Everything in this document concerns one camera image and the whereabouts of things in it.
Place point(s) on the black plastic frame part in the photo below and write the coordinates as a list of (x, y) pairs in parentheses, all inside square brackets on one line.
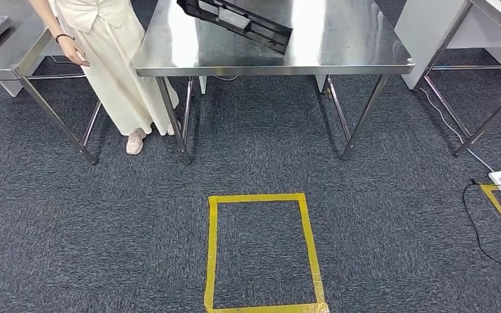
[(272, 39)]

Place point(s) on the person's forearm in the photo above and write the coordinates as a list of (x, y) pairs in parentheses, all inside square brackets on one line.
[(47, 17)]

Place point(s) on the steel workbench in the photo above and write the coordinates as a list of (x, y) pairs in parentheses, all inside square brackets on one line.
[(341, 43)]

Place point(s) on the yellow floor tape square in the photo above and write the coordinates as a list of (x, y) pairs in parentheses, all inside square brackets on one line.
[(211, 242)]

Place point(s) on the person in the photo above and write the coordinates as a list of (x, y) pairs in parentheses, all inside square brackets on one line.
[(116, 77)]

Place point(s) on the person's hand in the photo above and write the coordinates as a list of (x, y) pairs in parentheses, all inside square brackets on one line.
[(74, 54)]

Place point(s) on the black wrist band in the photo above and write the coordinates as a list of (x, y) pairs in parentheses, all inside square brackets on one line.
[(62, 36)]

